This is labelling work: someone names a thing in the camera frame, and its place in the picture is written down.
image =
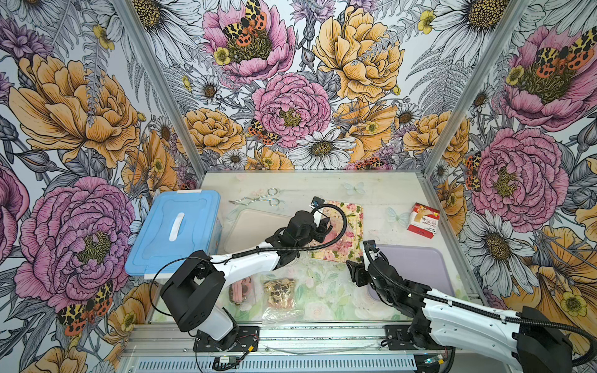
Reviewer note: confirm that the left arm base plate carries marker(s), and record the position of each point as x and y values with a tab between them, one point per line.
240	339

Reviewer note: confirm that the aluminium front rail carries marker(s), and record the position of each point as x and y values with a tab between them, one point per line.
165	340

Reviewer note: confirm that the yellow floral tray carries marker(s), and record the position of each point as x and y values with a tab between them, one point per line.
348	247

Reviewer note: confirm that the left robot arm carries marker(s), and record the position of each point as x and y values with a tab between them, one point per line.
191	293

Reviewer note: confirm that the bag of pink wafers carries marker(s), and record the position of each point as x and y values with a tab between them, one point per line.
242	293

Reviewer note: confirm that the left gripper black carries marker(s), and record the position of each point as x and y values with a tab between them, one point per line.
322	231

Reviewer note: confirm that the beige plastic tray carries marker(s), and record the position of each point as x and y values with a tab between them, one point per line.
246	229

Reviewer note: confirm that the lavender plastic tray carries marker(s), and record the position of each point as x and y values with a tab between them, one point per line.
424	265

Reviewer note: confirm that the blue lidded storage box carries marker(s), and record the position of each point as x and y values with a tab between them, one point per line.
179	223

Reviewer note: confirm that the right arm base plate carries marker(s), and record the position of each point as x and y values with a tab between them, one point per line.
407	338

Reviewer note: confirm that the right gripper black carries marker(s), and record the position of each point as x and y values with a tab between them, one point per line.
358	273

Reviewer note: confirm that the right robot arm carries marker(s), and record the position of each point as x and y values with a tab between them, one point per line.
524	340

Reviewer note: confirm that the red white small box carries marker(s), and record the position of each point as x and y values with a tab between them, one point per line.
423	220

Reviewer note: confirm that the metal scissors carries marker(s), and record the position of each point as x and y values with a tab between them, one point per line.
270	197

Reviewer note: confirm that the bag of mixed snacks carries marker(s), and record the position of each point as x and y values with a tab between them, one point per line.
280	304

